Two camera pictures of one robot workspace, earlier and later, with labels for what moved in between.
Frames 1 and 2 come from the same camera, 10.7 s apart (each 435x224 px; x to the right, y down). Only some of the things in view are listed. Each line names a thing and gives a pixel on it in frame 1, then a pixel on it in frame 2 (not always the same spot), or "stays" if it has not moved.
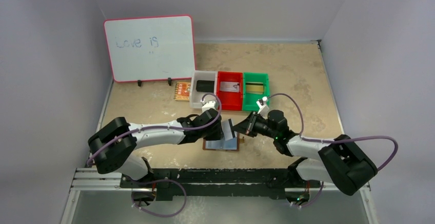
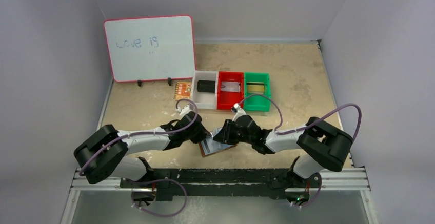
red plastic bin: [229, 88] stays
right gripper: [253, 124] to [225, 132]
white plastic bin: [202, 82] stays
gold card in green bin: [254, 88] stays
